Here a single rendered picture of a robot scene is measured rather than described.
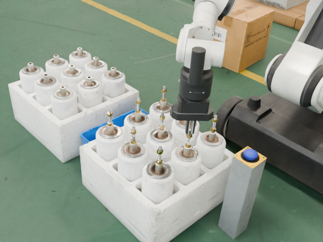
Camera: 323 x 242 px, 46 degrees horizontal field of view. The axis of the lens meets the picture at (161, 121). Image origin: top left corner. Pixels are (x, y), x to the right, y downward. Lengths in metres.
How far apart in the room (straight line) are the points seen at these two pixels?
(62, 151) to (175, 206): 0.54
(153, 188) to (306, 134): 0.66
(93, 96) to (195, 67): 0.65
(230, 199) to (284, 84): 0.39
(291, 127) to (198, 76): 0.64
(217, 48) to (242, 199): 0.46
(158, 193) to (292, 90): 0.52
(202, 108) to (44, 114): 0.67
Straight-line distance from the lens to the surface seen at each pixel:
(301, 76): 1.24
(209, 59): 0.98
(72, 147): 1.53
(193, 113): 1.08
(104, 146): 1.26
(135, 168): 1.19
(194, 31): 1.07
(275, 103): 1.69
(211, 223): 1.35
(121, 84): 1.58
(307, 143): 1.47
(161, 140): 1.24
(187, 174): 1.19
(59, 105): 1.46
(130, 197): 1.18
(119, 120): 1.58
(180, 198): 1.16
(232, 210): 1.24
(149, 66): 2.21
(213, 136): 1.25
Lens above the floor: 1.02
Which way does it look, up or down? 36 degrees down
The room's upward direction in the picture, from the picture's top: 4 degrees clockwise
